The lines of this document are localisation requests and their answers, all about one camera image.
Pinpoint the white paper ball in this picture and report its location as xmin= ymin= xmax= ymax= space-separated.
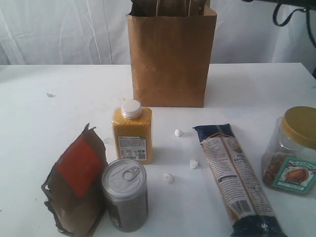
xmin=190 ymin=159 xmax=199 ymax=169
xmin=163 ymin=173 xmax=174 ymax=184
xmin=174 ymin=129 xmax=183 ymax=137

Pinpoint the dark seed can pull-tab lid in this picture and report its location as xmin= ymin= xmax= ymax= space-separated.
xmin=101 ymin=159 xmax=149 ymax=233

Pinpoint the brown paper shopping bag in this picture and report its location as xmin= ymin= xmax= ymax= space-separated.
xmin=127 ymin=0 xmax=217 ymax=108

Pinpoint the yellow grain bottle white cap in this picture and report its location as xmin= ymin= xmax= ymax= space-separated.
xmin=112 ymin=99 xmax=153 ymax=164

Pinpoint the brown pouch with orange label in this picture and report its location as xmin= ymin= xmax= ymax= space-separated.
xmin=41 ymin=125 xmax=108 ymax=237

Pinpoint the long pasta packet dark blue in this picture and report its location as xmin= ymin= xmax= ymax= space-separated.
xmin=193 ymin=123 xmax=286 ymax=237

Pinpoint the clear nut jar gold lid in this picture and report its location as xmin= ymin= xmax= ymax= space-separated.
xmin=261 ymin=106 xmax=316 ymax=197

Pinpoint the white backdrop curtain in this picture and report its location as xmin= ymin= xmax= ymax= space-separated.
xmin=0 ymin=0 xmax=316 ymax=71

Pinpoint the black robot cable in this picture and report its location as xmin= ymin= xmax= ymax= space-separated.
xmin=272 ymin=2 xmax=316 ymax=46

